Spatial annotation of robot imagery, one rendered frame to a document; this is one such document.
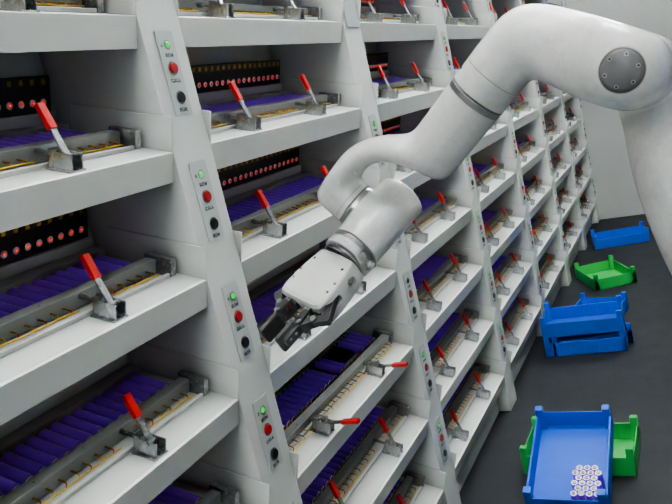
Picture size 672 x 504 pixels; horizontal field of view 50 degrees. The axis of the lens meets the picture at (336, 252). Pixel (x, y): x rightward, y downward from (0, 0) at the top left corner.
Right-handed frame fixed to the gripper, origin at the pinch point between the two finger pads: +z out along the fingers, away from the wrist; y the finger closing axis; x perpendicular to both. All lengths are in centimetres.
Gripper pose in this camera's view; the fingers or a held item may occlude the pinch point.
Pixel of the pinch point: (280, 331)
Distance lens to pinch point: 113.2
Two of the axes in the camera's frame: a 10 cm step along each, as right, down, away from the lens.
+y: -6.6, -2.6, 7.1
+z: -6.4, 7.0, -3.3
